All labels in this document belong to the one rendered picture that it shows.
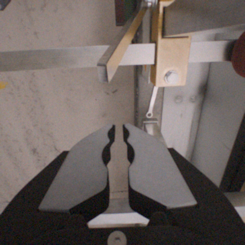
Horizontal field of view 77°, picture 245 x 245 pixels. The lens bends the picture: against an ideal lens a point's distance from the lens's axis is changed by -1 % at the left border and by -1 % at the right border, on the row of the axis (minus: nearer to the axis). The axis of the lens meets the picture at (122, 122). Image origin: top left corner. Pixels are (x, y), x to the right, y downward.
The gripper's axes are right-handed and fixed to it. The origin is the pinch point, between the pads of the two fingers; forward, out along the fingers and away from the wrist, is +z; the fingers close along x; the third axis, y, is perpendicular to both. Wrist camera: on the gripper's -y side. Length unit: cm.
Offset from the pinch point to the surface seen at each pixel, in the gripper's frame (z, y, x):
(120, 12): 30.3, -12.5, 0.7
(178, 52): 13.4, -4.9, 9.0
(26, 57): 14.4, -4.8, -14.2
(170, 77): 12.2, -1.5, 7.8
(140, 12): 8.7, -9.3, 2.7
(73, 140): 100, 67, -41
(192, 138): 38, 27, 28
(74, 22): 101, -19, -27
